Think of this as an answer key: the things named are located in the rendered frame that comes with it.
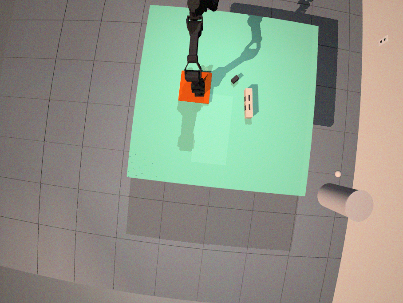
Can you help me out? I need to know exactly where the black two-prong plug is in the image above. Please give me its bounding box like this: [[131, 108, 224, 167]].
[[231, 75, 239, 84]]

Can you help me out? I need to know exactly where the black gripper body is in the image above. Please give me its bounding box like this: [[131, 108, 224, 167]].
[[199, 0, 217, 12]]

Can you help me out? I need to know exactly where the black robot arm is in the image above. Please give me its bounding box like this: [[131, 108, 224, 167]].
[[184, 0, 205, 97]]

